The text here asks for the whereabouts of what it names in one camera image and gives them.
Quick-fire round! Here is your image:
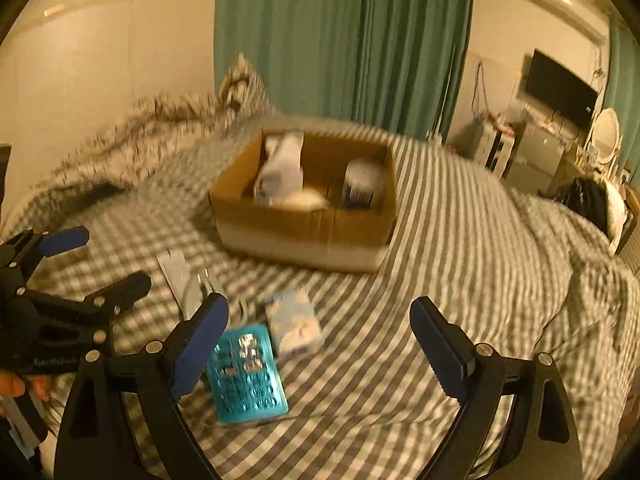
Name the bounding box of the grey checked bed cover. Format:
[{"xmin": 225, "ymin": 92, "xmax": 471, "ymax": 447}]
[{"xmin": 4, "ymin": 116, "xmax": 639, "ymax": 479}]

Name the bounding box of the black bag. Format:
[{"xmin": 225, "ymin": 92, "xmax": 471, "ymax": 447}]
[{"xmin": 552, "ymin": 177, "xmax": 608, "ymax": 235}]

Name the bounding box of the white wall air conditioner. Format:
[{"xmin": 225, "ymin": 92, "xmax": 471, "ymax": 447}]
[{"xmin": 530, "ymin": 0, "xmax": 608, "ymax": 46}]

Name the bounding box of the green curtain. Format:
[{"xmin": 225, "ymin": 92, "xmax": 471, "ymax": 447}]
[{"xmin": 214, "ymin": 0, "xmax": 473, "ymax": 139}]

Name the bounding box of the white grey sock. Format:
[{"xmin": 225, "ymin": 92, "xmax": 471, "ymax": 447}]
[{"xmin": 253, "ymin": 131, "xmax": 304, "ymax": 206}]

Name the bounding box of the blue amoxicillin blister pack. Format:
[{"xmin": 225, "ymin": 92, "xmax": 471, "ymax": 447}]
[{"xmin": 205, "ymin": 324, "xmax": 288, "ymax": 424}]

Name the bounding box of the grey checked pillow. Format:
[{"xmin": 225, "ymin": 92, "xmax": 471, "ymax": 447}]
[{"xmin": 217, "ymin": 53, "xmax": 277, "ymax": 120}]

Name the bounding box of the blue white tissue pack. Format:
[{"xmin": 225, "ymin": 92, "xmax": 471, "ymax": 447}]
[{"xmin": 264, "ymin": 289, "xmax": 324, "ymax": 361}]

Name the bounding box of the white suitcase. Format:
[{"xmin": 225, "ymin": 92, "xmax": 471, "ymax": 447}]
[{"xmin": 470, "ymin": 120, "xmax": 516, "ymax": 178}]

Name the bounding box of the person's left hand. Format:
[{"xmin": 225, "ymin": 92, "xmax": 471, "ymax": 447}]
[{"xmin": 0, "ymin": 370, "xmax": 51, "ymax": 402}]

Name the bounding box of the black wall television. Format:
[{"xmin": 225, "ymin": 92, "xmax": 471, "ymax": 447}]
[{"xmin": 525, "ymin": 49, "xmax": 598, "ymax": 131}]

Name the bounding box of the branch patterned duvet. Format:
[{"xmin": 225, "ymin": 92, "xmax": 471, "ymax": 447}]
[{"xmin": 29, "ymin": 90, "xmax": 237, "ymax": 196}]

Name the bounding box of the oval vanity mirror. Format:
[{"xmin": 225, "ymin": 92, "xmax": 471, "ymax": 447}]
[{"xmin": 585, "ymin": 107, "xmax": 622, "ymax": 167}]

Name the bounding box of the clear floss pick jar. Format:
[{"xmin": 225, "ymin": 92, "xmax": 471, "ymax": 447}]
[{"xmin": 342, "ymin": 158, "xmax": 385, "ymax": 209}]

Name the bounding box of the brown cardboard box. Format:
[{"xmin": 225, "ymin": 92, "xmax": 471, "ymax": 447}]
[{"xmin": 208, "ymin": 129, "xmax": 398, "ymax": 273}]

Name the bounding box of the grey mini fridge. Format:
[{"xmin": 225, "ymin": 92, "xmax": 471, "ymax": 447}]
[{"xmin": 506, "ymin": 122, "xmax": 565, "ymax": 195}]

